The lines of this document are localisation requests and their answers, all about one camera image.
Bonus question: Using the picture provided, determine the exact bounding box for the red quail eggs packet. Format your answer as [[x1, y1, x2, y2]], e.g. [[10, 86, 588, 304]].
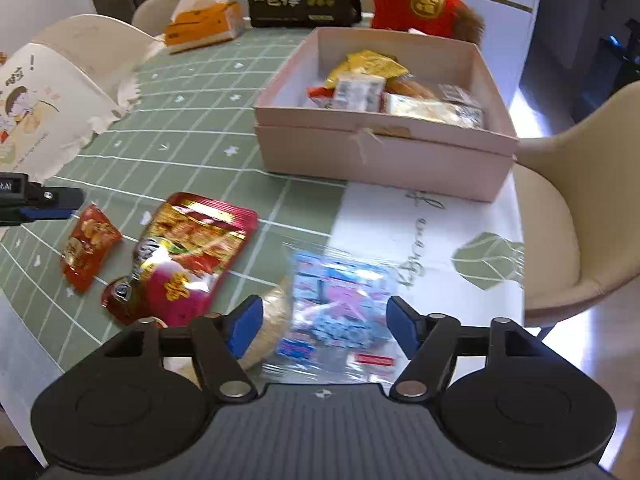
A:
[[61, 204, 122, 294]]

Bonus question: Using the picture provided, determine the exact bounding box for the large red snack pouch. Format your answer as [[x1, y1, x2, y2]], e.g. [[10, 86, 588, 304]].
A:
[[102, 192, 258, 327]]

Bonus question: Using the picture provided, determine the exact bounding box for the gold foil snack packet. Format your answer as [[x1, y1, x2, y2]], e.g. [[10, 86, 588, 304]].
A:
[[324, 50, 409, 89]]

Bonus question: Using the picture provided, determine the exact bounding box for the oat bar clear wrapper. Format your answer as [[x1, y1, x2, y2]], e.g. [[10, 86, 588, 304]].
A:
[[239, 278, 293, 370]]

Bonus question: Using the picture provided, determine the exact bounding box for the green grid tablecloth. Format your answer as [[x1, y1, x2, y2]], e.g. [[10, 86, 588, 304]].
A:
[[0, 24, 526, 466]]

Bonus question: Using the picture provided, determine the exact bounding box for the beige chair right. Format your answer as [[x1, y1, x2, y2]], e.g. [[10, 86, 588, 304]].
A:
[[513, 84, 639, 327]]

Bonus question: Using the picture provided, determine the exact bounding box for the hawthorn stick snack packet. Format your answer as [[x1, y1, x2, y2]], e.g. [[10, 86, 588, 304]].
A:
[[307, 87, 335, 110]]

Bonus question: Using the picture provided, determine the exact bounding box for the rice cracker snack bag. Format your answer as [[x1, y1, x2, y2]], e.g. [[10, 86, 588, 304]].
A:
[[383, 87, 485, 129]]

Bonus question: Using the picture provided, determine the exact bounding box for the orange tissue box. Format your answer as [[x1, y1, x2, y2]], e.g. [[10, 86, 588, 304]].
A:
[[164, 0, 245, 54]]

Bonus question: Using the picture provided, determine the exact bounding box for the pink cardboard box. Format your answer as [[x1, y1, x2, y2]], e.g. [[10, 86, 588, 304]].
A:
[[254, 27, 518, 202]]

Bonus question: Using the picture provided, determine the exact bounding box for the red plush horse toy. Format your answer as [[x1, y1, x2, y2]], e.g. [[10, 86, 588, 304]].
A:
[[371, 0, 485, 46]]

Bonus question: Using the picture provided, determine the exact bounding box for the blue pink candy packet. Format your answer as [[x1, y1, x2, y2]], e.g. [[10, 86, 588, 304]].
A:
[[262, 243, 406, 389]]

